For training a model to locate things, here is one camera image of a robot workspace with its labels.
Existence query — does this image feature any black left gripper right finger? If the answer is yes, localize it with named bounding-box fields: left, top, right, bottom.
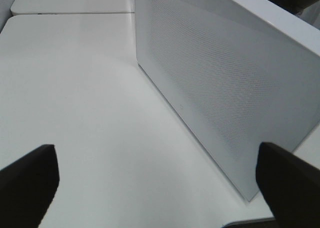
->
left=255, top=142, right=320, bottom=228

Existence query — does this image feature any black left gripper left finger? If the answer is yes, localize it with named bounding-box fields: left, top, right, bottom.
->
left=0, top=144, right=60, bottom=228

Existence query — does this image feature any white microwave door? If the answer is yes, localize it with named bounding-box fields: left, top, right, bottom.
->
left=134, top=0, right=320, bottom=201

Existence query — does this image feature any white microwave oven body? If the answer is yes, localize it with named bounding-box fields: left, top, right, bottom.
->
left=232, top=0, right=320, bottom=52

